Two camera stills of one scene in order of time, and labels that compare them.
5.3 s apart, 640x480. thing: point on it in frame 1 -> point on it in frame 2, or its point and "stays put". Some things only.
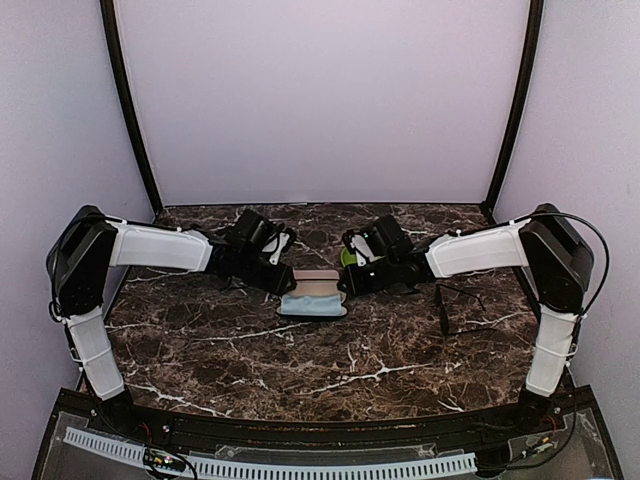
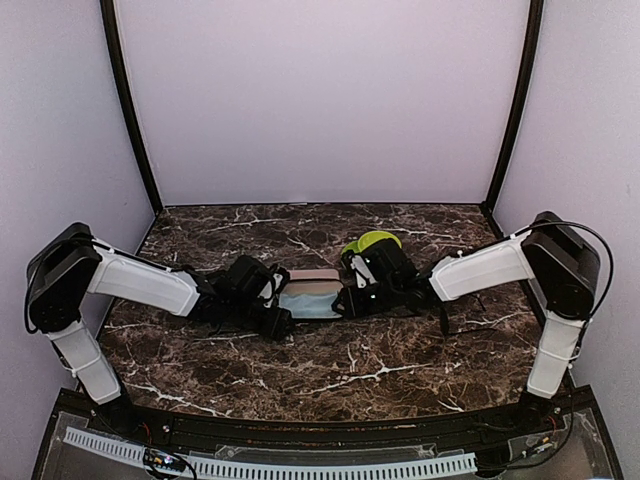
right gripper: x=353 y=284 -> x=354 y=308
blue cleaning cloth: x=320 y=305 stays put
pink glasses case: x=315 y=277 stays put
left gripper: x=278 y=284 -> x=274 y=329
